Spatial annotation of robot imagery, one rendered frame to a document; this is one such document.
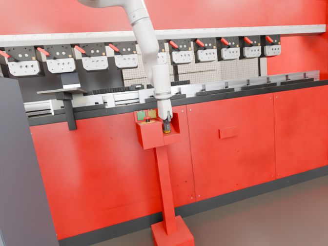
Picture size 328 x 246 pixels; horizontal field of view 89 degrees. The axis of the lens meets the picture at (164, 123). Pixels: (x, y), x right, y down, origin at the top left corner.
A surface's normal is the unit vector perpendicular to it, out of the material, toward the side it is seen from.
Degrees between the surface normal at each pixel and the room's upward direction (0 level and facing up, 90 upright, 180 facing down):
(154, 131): 90
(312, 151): 90
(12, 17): 90
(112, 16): 90
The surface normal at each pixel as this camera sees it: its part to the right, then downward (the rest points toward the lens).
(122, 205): 0.24, 0.11
